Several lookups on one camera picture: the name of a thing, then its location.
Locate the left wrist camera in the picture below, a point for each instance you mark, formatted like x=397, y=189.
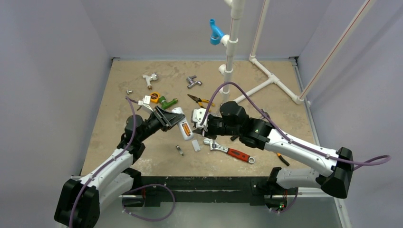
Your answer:
x=145, y=104

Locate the blue pipe valve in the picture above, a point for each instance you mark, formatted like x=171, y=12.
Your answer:
x=216, y=33

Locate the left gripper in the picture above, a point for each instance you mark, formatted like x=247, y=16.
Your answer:
x=165, y=119

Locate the white battery cover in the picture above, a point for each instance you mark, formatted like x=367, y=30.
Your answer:
x=196, y=145

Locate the yellow tape measure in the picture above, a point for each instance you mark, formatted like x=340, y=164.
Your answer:
x=154, y=97

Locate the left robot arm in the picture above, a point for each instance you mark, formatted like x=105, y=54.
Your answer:
x=82, y=201

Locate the red adjustable wrench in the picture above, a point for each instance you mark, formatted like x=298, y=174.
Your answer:
x=214, y=146

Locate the white pvc pipe frame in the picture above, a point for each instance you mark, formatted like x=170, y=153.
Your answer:
x=230, y=42

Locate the chrome metal faucet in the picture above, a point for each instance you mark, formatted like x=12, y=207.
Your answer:
x=192, y=82

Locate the silver sfp module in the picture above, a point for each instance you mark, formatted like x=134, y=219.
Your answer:
x=179, y=150

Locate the yellow long nose pliers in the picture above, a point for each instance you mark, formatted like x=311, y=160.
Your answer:
x=198, y=100

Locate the orange handled cutting pliers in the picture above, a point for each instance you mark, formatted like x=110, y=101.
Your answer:
x=283, y=160

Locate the black handled hammer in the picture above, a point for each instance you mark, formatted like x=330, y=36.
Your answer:
x=233, y=138

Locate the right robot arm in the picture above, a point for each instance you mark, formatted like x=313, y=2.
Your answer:
x=328, y=169

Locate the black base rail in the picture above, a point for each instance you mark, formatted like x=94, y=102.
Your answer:
x=255, y=190

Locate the green plastic faucet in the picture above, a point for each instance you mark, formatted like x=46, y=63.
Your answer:
x=166, y=104

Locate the white remote control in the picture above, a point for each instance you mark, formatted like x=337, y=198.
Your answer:
x=179, y=110

